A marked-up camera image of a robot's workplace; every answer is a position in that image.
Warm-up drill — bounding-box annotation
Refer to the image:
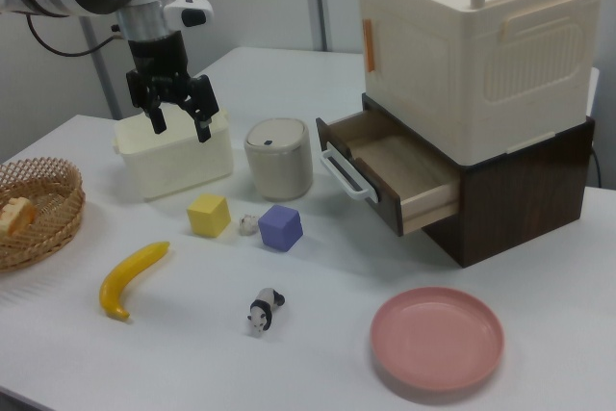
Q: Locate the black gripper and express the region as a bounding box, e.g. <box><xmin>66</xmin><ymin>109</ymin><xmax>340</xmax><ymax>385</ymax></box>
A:
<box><xmin>125</xmin><ymin>31</ymin><xmax>218</xmax><ymax>144</ymax></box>

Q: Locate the panda toy figure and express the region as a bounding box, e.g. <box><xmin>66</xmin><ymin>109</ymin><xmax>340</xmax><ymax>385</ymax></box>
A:
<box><xmin>246</xmin><ymin>287</ymin><xmax>286</xmax><ymax>339</ymax></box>

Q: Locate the yellow toy banana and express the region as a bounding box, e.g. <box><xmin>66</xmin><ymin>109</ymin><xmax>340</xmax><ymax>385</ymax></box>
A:
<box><xmin>98</xmin><ymin>241</ymin><xmax>171</xmax><ymax>321</ymax></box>

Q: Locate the toy cake slice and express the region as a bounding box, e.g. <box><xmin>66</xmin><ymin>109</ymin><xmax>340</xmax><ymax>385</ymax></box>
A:
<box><xmin>0</xmin><ymin>196</ymin><xmax>39</xmax><ymax>240</ymax></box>

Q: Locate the dark brown drawer cabinet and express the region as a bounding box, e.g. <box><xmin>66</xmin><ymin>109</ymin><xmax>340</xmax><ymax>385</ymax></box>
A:
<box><xmin>361</xmin><ymin>92</ymin><xmax>596</xmax><ymax>270</ymax></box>

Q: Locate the cream plastic open container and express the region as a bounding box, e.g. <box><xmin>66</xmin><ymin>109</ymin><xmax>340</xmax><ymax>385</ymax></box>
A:
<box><xmin>113</xmin><ymin>107</ymin><xmax>236</xmax><ymax>201</ymax></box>

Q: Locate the yellow cube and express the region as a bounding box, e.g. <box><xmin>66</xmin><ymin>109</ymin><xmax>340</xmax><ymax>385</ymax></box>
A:
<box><xmin>186</xmin><ymin>193</ymin><xmax>231</xmax><ymax>239</ymax></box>

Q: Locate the small beige lidded bin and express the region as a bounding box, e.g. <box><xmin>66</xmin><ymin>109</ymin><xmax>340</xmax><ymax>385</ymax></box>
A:
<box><xmin>244</xmin><ymin>116</ymin><xmax>315</xmax><ymax>202</ymax></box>

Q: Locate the small white crumpled stone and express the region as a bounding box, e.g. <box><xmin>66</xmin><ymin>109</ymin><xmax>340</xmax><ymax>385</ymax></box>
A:
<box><xmin>238</xmin><ymin>212</ymin><xmax>261</xmax><ymax>238</ymax></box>

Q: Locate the woven wicker basket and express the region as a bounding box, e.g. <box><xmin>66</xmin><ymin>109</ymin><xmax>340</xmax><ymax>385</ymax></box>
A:
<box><xmin>0</xmin><ymin>156</ymin><xmax>87</xmax><ymax>273</ymax></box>

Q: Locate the purple cube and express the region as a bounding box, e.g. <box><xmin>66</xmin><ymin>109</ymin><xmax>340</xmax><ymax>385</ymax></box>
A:
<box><xmin>257</xmin><ymin>204</ymin><xmax>304</xmax><ymax>253</ymax></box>

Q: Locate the pink plate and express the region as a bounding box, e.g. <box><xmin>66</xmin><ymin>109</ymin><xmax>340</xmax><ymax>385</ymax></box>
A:
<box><xmin>369</xmin><ymin>286</ymin><xmax>505</xmax><ymax>394</ymax></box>

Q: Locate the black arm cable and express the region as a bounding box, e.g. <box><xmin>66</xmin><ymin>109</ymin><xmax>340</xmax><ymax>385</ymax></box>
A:
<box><xmin>26</xmin><ymin>11</ymin><xmax>121</xmax><ymax>58</ymax></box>

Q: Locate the wooden drawer with white handle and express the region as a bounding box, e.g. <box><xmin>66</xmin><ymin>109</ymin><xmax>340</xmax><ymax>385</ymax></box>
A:
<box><xmin>316</xmin><ymin>110</ymin><xmax>461</xmax><ymax>238</ymax></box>

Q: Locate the black cable behind cabinet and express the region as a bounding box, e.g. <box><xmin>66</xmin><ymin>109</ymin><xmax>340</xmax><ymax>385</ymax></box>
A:
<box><xmin>590</xmin><ymin>149</ymin><xmax>603</xmax><ymax>189</ymax></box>

